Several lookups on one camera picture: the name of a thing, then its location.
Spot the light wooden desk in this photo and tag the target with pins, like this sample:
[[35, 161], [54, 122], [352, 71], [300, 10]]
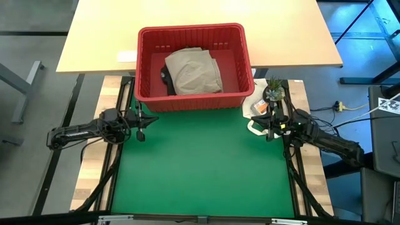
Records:
[[281, 37]]

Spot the beige garment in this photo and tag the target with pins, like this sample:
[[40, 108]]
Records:
[[193, 72]]

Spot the black metal table frame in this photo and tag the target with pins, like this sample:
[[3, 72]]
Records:
[[292, 175]]

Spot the black garment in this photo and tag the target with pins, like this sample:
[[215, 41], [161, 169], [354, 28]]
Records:
[[168, 81]]

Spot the yellow power plug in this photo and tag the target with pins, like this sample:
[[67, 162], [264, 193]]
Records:
[[339, 107]]

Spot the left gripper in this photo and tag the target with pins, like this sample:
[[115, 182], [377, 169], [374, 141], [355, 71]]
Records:
[[134, 120]]

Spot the red plastic laundry bin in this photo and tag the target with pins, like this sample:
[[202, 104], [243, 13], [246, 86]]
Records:
[[193, 101]]

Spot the white paper label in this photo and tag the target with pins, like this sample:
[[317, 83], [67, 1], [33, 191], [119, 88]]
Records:
[[126, 56]]

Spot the small potted succulent plant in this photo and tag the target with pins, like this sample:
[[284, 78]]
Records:
[[275, 92]]

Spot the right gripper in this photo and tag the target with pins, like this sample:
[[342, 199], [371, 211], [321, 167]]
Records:
[[279, 123]]

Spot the black equipment case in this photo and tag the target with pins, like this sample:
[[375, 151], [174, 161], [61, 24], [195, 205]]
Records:
[[386, 140], [375, 200]]

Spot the black metal desk leg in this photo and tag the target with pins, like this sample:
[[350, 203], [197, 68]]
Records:
[[359, 80]]

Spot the grey metal desk leg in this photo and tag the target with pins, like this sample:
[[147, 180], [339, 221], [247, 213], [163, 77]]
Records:
[[27, 93]]

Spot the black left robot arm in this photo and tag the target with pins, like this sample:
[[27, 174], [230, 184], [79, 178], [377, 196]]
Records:
[[81, 131]]

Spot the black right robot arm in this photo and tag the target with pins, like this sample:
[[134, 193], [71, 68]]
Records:
[[328, 140]]

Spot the white canvas tote bag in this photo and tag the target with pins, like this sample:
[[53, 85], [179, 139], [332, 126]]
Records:
[[250, 106]]

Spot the white printed marker sheet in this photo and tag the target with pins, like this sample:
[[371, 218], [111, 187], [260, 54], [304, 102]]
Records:
[[389, 105]]

